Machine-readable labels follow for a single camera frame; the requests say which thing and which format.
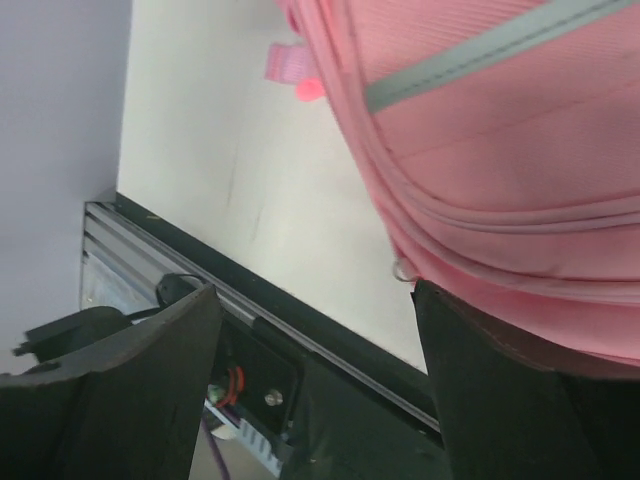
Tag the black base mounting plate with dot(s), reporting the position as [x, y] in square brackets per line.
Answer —
[361, 412]

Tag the aluminium frame rail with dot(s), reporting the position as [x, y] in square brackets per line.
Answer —
[147, 247]

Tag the pink student backpack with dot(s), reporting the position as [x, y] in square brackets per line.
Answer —
[499, 142]

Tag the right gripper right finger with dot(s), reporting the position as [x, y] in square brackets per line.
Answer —
[512, 405]

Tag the left white cable duct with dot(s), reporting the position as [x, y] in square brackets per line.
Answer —
[252, 440]

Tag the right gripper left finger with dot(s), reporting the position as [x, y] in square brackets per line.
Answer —
[109, 398]

